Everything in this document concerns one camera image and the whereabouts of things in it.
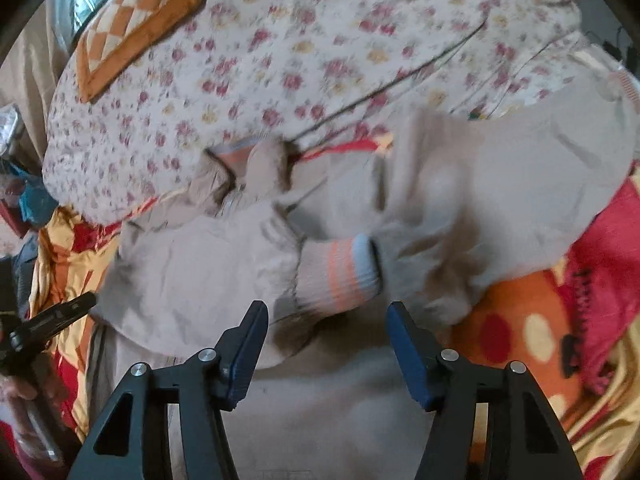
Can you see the beige curtain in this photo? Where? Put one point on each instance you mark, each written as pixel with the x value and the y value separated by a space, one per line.
pixel 30 75

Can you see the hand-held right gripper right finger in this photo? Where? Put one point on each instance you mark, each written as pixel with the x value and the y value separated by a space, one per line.
pixel 407 360

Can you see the orange checkered pillow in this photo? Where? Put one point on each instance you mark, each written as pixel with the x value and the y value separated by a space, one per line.
pixel 150 5

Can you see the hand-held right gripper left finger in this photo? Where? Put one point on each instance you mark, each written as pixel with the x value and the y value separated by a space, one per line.
pixel 247 355

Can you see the beige jacket with striped cuffs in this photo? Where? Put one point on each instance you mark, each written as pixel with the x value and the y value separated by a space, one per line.
pixel 450 200

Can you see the floral quilt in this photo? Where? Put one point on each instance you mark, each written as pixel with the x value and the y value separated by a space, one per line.
pixel 300 35

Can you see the red orange printed blanket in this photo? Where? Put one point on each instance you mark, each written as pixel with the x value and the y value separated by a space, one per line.
pixel 525 330

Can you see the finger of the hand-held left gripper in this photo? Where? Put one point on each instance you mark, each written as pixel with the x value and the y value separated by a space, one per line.
pixel 50 319

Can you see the teal cloth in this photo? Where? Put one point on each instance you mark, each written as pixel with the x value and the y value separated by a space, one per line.
pixel 35 200

